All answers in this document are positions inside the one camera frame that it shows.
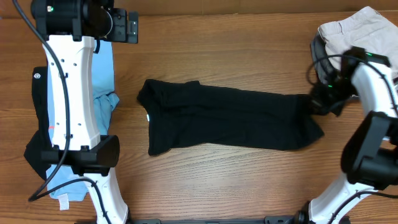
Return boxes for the black t-shirt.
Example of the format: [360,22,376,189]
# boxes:
[137,80,324,156]

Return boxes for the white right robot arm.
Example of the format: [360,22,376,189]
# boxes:
[289,47,397,224]

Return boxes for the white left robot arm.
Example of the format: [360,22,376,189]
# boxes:
[31,0,138,223]

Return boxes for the folded grey garment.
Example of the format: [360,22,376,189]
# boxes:
[310,32,340,105]

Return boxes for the light blue printed t-shirt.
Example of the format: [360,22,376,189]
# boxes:
[47,40,119,210]

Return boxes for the folded beige shorts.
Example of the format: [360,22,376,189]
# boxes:
[318,6,397,79]

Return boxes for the brown cardboard back panel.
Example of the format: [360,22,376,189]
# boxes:
[0,0,398,19]

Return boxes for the black garment under blue shirt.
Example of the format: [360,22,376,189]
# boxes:
[24,67,51,180]

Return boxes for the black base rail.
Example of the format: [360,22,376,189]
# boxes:
[132,215,294,224]

